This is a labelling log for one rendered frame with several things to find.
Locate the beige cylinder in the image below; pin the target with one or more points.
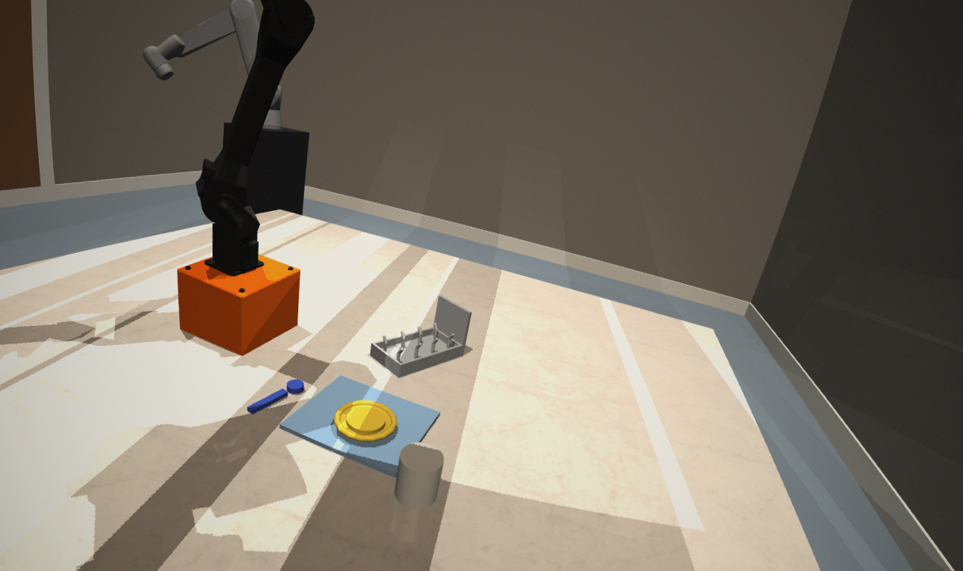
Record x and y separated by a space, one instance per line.
418 476

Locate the gold round plate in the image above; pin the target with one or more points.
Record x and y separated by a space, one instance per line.
365 420

